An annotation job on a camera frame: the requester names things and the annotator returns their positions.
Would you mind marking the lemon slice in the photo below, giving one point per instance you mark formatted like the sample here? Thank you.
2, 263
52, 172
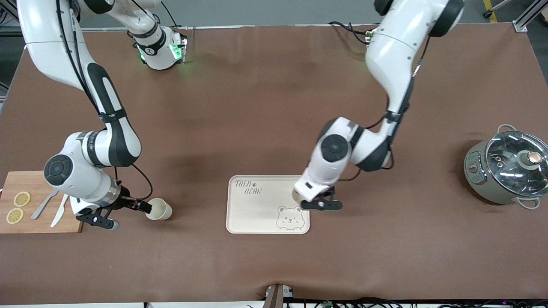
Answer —
22, 199
15, 216

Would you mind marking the black caster wheel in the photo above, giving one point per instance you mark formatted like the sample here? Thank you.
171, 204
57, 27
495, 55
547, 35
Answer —
487, 13

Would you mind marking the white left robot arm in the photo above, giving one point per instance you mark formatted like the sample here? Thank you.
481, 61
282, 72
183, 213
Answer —
389, 55

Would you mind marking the brown table mat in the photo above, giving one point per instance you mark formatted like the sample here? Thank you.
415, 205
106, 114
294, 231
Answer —
257, 107

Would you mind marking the white plastic cup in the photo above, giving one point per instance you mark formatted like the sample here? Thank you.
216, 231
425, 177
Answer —
162, 209
296, 196

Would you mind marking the black left camera mount plate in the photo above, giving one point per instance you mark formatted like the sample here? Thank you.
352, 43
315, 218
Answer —
321, 205

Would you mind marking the sage green cooking pot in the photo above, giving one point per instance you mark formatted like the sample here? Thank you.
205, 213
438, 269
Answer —
483, 190

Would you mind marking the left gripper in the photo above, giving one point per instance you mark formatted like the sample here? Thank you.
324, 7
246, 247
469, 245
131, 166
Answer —
329, 191

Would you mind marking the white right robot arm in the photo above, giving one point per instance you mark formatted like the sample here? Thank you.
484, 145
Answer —
51, 42

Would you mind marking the grey camera stand post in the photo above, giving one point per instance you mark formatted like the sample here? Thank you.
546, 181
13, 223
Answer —
274, 297

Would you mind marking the aluminium frame profile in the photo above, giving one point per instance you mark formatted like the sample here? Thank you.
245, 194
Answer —
528, 15

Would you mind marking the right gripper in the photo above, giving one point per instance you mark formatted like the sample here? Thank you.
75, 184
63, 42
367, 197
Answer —
126, 199

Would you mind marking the beige bear print tray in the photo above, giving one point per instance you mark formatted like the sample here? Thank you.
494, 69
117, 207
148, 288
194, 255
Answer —
257, 214

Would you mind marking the black right camera mount plate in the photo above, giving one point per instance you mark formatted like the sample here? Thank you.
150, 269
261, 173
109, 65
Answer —
94, 219

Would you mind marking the glass pot lid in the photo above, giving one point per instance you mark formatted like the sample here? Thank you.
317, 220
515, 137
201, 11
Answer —
509, 167

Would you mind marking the grey plastic knife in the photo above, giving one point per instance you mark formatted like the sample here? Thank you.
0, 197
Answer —
40, 210

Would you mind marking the white plastic knife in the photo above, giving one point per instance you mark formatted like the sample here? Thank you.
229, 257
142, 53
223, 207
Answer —
58, 218

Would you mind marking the bamboo cutting board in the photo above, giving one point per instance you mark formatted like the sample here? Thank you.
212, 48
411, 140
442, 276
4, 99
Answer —
17, 182

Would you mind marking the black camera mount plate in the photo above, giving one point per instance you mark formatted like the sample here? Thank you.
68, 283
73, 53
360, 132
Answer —
321, 205
94, 219

